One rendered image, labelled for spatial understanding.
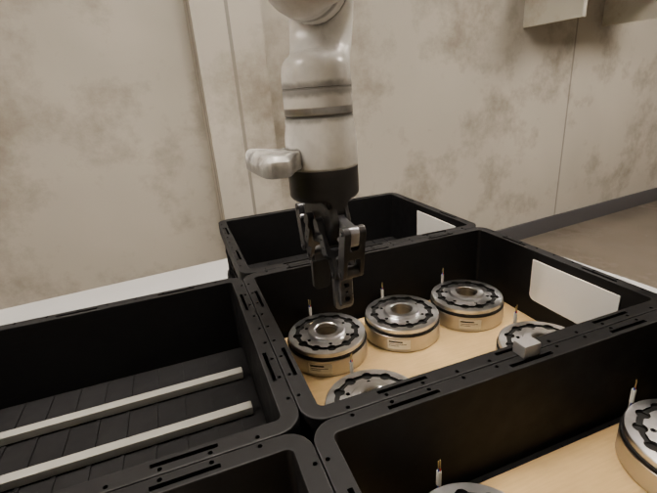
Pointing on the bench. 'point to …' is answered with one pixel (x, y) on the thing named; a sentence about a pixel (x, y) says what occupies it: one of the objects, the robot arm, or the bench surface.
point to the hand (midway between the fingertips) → (331, 285)
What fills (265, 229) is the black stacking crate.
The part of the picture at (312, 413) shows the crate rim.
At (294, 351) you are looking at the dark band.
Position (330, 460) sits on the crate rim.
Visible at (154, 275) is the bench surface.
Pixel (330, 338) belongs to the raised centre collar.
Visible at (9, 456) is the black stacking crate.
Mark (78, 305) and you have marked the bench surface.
